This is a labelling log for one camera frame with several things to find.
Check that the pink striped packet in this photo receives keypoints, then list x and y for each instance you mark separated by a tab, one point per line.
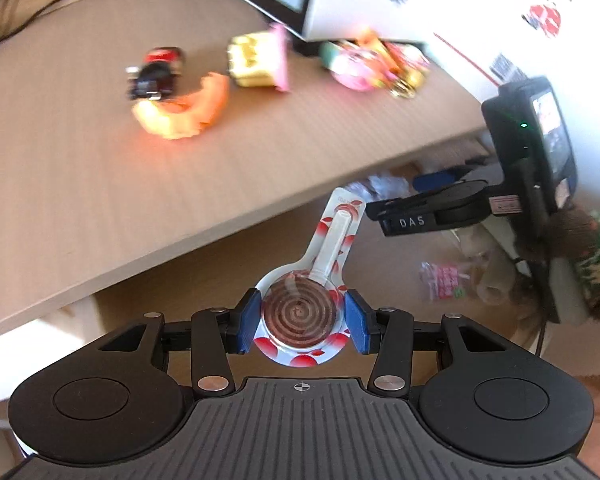
442	281

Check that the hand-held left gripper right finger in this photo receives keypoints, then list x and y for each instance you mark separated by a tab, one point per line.
357	325

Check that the white printed carton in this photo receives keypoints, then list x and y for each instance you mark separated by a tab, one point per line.
530	25

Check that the red white lollipop packet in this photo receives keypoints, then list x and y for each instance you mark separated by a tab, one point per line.
300	310

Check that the pink snack packet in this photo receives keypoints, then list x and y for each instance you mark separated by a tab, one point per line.
352	67

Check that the orange plastic shell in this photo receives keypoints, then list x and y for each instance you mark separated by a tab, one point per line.
162	120
207	95

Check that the yellow toy with pink lid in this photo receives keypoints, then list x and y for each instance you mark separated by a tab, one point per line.
257	60

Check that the dark blue object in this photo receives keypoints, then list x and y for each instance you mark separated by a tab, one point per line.
437	180

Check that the beige crumpled object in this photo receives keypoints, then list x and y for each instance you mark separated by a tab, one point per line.
495	275

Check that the wooden drawer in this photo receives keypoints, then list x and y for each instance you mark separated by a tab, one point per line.
180	280

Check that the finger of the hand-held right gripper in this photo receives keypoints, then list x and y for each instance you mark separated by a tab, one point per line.
402	206

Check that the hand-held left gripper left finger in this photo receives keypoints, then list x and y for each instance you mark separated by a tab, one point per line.
247	325

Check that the black red toy car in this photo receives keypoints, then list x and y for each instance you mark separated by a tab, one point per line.
155	74

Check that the person's right hand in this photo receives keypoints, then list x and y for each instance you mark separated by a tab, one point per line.
575	232

